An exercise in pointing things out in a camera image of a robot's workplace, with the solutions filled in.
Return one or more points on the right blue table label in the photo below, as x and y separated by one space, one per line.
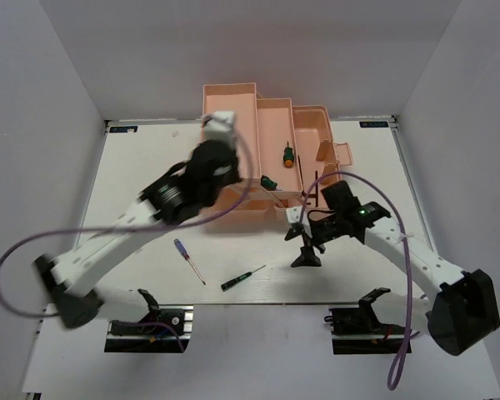
373 124

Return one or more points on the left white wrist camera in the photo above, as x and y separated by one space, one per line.
220 126

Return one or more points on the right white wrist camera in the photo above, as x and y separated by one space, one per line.
298 217

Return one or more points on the blue handled screwdriver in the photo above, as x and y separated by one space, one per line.
184 253

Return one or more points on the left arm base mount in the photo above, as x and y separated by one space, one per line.
170 333

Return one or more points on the left blue table label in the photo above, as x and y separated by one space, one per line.
123 129

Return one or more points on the green orange stubby screwdriver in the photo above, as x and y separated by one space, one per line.
288 156

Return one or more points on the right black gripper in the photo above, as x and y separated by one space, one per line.
307 257

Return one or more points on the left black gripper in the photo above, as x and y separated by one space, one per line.
234 175

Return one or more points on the pink plastic toolbox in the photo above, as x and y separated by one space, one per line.
266 124

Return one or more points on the black green precision screwdriver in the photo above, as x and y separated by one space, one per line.
236 280

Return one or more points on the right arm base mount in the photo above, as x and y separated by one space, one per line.
352 336

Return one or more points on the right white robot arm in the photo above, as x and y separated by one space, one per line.
458 308

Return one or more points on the large dark hex key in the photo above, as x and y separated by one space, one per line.
312 197

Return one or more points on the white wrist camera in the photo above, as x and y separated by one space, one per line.
298 217
220 126

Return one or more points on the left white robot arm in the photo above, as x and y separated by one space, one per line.
71 279

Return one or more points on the blue table label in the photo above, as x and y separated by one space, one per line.
373 124
123 129

